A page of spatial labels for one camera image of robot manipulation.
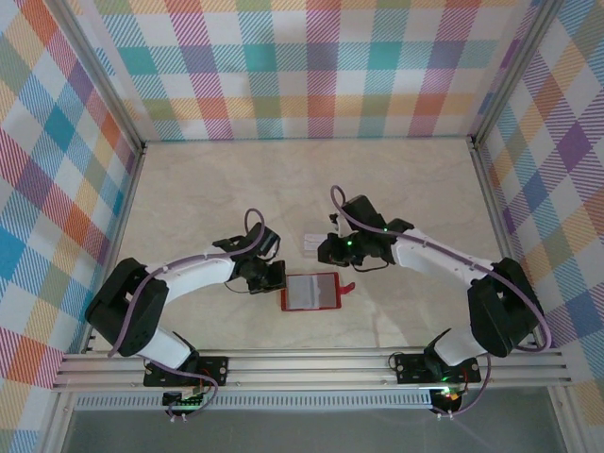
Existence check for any red card holder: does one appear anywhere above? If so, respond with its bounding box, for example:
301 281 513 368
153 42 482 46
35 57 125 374
280 272 355 312

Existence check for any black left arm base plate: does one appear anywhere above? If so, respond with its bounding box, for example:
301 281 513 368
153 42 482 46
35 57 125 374
143 356 230 389

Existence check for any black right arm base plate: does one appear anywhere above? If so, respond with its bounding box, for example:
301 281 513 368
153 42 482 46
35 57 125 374
394 352 482 385

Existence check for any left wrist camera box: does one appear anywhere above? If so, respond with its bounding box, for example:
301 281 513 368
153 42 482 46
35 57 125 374
252 225 283 260

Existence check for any slotted grey cable duct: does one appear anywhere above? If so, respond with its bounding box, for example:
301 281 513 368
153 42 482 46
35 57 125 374
74 394 434 411

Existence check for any aluminium frame post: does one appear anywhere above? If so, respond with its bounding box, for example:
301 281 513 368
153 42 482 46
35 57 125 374
55 0 146 157
470 0 567 148

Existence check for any white credit card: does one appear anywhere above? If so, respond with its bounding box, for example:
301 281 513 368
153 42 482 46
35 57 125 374
304 232 327 259

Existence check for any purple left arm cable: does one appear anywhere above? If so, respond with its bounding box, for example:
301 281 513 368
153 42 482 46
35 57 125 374
108 208 266 424

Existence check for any aluminium mounting rail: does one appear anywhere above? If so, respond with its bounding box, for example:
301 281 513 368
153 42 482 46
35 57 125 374
50 347 575 392

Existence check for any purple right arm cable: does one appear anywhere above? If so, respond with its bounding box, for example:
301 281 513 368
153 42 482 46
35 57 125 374
329 184 553 420

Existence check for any aluminium table side rail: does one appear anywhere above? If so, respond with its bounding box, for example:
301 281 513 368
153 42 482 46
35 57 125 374
469 135 544 350
80 141 148 355

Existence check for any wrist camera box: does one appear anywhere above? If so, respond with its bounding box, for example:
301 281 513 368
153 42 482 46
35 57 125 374
252 225 283 260
329 194 387 233

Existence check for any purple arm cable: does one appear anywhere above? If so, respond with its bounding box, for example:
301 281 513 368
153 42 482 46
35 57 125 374
329 184 553 420
108 208 266 424

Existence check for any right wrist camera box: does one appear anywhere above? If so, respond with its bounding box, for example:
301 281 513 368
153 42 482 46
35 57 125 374
329 194 387 233

